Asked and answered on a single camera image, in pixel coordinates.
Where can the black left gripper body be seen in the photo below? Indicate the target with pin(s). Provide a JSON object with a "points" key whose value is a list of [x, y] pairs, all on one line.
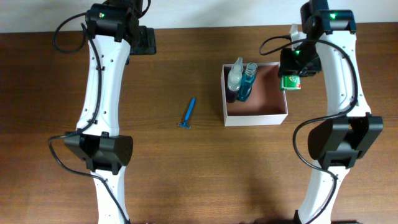
{"points": [[143, 42]]}

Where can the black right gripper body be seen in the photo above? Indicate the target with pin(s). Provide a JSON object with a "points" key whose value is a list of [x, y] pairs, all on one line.
{"points": [[298, 71]]}

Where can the green soap box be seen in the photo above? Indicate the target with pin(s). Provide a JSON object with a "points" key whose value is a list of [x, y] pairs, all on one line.
{"points": [[290, 83]]}

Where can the teal mouthwash bottle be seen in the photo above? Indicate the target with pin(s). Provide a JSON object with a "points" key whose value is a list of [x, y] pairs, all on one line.
{"points": [[249, 76]]}

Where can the clear spray bottle dark liquid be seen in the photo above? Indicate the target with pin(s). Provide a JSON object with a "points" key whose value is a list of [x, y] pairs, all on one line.
{"points": [[234, 81]]}

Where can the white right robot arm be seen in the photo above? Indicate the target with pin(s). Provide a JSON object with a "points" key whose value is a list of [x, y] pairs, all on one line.
{"points": [[327, 43]]}

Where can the pink open cardboard box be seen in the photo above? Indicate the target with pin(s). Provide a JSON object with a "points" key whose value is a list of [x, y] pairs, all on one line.
{"points": [[266, 105]]}

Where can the blue disposable razor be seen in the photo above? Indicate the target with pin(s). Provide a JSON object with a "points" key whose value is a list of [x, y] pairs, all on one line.
{"points": [[188, 114]]}

